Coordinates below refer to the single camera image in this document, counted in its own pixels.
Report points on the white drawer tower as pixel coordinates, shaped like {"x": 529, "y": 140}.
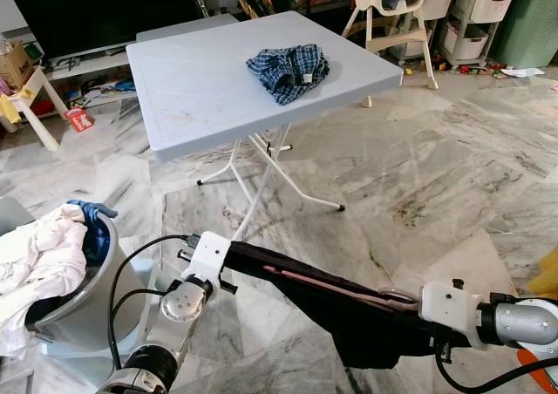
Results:
{"x": 475, "y": 10}

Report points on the brown cardboard box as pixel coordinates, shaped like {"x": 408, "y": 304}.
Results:
{"x": 16, "y": 63}

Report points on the blue plaid garment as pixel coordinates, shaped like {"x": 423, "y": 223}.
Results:
{"x": 288, "y": 71}

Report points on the light blue folding table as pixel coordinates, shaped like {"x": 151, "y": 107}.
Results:
{"x": 200, "y": 89}

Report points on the grey laundry basket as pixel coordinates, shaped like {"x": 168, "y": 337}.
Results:
{"x": 105, "y": 281}

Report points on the green plastic bin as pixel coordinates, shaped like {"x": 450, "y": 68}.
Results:
{"x": 532, "y": 28}

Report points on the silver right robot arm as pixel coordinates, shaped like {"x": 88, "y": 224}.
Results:
{"x": 527, "y": 322}

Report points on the black garment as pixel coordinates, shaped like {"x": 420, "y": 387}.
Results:
{"x": 349, "y": 324}

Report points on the blue cloth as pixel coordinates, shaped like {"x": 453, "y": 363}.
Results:
{"x": 96, "y": 237}

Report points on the red packet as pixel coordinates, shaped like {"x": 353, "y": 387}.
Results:
{"x": 78, "y": 119}

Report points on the black television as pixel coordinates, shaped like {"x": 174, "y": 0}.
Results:
{"x": 96, "y": 10}

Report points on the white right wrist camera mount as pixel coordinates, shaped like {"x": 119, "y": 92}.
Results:
{"x": 449, "y": 305}

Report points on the small white table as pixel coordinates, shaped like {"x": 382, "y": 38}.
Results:
{"x": 52, "y": 78}

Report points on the white paper sheet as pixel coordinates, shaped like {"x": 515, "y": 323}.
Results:
{"x": 523, "y": 71}

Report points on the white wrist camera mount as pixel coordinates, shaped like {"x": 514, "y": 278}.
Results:
{"x": 207, "y": 254}
{"x": 449, "y": 305}

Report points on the pink plastic hanger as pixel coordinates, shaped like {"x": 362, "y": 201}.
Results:
{"x": 331, "y": 285}

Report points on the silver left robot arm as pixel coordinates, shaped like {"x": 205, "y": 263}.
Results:
{"x": 179, "y": 307}

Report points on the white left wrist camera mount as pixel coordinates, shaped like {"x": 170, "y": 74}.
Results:
{"x": 207, "y": 254}

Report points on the white metal table legs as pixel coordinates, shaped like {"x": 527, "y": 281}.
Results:
{"x": 261, "y": 180}

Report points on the white television bench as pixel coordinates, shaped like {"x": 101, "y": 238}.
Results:
{"x": 87, "y": 63}

